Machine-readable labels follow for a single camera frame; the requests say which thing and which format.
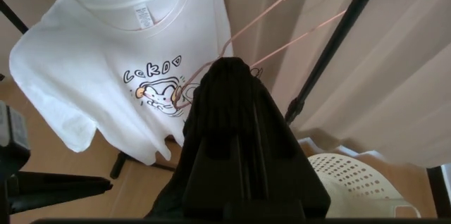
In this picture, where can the black clothes rack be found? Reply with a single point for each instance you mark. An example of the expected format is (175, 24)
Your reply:
(334, 41)

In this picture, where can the white garment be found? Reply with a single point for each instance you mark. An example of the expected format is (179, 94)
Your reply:
(88, 58)

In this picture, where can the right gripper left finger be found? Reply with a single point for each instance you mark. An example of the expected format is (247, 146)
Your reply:
(215, 174)

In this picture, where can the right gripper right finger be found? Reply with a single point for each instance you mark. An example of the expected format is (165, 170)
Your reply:
(282, 174)

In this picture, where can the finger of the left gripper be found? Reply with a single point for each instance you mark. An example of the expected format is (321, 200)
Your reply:
(53, 188)

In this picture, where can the pink clothes hanger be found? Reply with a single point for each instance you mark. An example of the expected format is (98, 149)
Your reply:
(260, 14)

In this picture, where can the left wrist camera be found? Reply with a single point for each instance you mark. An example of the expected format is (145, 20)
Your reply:
(14, 136)

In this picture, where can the white laundry basket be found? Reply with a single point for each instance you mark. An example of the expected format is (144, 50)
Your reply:
(352, 181)

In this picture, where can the beige curtain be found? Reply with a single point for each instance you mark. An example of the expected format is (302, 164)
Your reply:
(387, 76)

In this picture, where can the black garment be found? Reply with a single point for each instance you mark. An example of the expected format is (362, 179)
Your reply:
(225, 86)

